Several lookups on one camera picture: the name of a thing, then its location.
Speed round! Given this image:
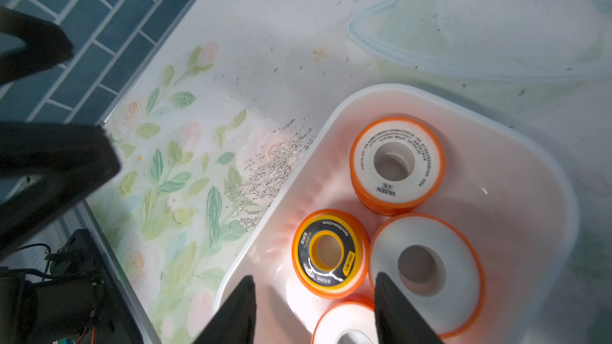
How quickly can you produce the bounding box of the yellow black tape roll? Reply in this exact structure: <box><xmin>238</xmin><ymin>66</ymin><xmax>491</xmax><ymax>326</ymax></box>
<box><xmin>291</xmin><ymin>209</ymin><xmax>370</xmax><ymax>299</ymax></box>

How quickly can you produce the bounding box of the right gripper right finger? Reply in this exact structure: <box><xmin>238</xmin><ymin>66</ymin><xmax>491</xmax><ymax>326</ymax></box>
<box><xmin>375</xmin><ymin>272</ymin><xmax>442</xmax><ymax>344</ymax></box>

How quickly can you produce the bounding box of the large orange white tape roll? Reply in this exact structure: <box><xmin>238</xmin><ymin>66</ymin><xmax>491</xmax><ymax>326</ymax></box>
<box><xmin>311</xmin><ymin>296</ymin><xmax>379</xmax><ymax>343</ymax></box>

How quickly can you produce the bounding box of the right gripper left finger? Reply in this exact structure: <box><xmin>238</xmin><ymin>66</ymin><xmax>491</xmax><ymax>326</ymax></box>
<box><xmin>194</xmin><ymin>276</ymin><xmax>257</xmax><ymax>344</ymax></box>

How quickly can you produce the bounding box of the white storage box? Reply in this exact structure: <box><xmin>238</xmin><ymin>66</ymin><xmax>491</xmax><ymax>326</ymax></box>
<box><xmin>215</xmin><ymin>84</ymin><xmax>579</xmax><ymax>343</ymax></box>

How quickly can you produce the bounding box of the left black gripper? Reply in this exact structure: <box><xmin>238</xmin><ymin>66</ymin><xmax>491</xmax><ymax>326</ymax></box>
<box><xmin>1</xmin><ymin>7</ymin><xmax>121</xmax><ymax>257</ymax></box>

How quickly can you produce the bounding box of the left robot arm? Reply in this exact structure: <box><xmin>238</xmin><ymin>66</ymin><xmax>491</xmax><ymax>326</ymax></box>
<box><xmin>1</xmin><ymin>7</ymin><xmax>143</xmax><ymax>343</ymax></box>

